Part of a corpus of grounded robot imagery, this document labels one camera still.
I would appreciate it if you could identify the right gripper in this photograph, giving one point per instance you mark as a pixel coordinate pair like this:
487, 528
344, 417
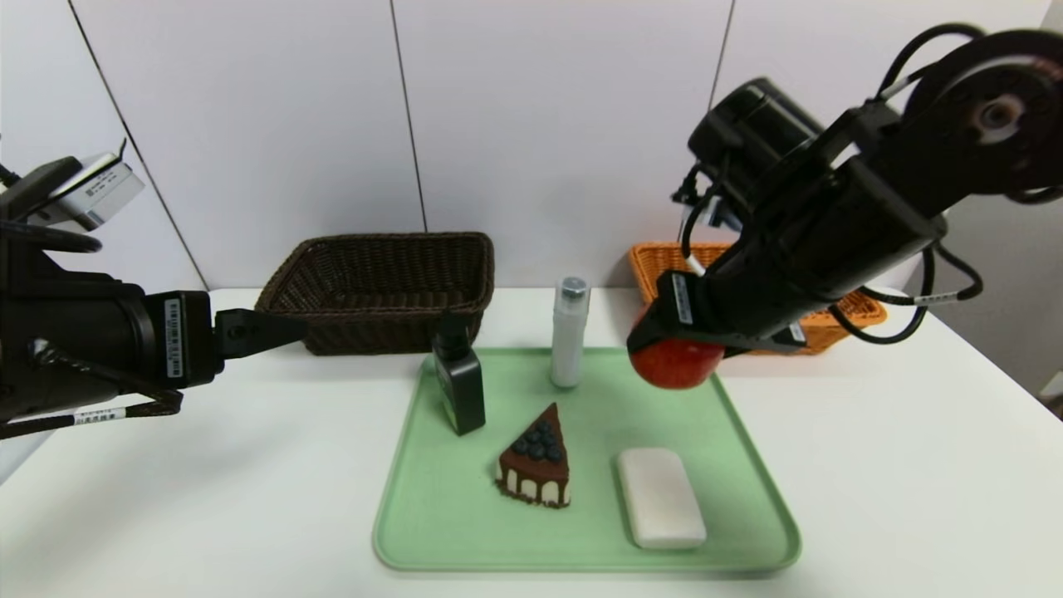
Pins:
677, 304

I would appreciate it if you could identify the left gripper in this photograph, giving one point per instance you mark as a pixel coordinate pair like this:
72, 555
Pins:
188, 338

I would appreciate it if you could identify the red apple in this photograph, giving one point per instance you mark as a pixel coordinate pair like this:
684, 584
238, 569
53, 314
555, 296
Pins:
677, 365

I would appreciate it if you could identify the white spray bottle silver cap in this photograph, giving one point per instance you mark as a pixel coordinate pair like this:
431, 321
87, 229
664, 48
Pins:
569, 340

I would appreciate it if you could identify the chocolate blueberry cake slice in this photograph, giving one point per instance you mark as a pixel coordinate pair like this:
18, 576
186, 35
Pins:
538, 465

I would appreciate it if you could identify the black pump bottle green label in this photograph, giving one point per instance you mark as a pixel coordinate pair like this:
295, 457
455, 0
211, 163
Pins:
461, 390

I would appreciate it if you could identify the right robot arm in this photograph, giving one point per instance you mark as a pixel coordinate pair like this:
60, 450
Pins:
830, 224

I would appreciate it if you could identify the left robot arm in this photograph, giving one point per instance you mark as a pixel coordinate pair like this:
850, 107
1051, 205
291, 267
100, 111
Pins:
75, 332

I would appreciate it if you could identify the orange wicker basket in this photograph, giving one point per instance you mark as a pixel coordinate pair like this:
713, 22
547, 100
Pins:
656, 266

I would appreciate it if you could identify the dark brown wicker basket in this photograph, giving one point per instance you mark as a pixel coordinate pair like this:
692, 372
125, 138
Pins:
374, 328

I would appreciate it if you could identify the light green plastic tray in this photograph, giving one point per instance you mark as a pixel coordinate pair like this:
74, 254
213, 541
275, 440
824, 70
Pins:
581, 415

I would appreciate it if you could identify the white soap bar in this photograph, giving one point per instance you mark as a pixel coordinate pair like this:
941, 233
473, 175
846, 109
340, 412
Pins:
660, 498

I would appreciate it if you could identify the pale box behind table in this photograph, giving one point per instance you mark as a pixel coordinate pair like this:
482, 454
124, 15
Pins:
1055, 389

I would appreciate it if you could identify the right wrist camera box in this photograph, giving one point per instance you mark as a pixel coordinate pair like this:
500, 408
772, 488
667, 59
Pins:
716, 218

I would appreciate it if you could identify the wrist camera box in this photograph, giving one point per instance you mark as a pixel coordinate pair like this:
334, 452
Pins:
716, 218
104, 191

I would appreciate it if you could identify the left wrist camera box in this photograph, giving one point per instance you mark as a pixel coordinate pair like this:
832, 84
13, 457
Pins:
104, 191

